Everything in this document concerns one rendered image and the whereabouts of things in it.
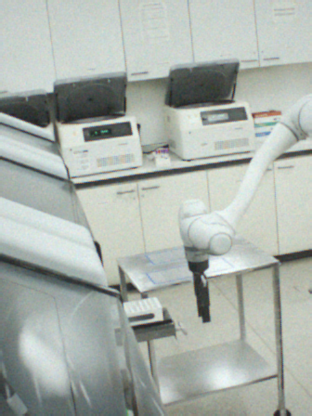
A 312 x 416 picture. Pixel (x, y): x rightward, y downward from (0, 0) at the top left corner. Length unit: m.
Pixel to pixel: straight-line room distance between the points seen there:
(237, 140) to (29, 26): 1.70
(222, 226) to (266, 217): 2.82
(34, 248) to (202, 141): 3.70
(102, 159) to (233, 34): 1.38
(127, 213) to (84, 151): 0.53
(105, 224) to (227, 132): 1.09
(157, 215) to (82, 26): 1.46
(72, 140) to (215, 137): 1.02
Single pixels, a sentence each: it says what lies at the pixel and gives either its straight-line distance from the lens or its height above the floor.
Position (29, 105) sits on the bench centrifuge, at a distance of 4.60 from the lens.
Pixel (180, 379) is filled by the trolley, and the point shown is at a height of 0.28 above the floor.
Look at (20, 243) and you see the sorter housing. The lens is 0.91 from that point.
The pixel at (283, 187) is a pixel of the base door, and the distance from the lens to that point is 4.81.
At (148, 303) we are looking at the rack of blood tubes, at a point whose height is 0.86.
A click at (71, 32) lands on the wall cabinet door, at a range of 4.65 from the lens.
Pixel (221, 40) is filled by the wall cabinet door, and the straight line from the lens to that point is 4.85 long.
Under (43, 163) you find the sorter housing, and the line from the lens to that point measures 1.75.
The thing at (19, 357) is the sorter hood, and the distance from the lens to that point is 0.62.
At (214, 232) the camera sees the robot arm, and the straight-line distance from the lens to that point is 1.98.
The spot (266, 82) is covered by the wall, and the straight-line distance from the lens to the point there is 5.34.
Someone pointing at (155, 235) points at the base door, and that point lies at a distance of 4.60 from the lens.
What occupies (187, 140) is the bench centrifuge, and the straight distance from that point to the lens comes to 4.52.
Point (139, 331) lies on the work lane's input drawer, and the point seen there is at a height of 0.80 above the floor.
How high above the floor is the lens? 1.74
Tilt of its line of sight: 15 degrees down
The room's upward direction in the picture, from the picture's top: 7 degrees counter-clockwise
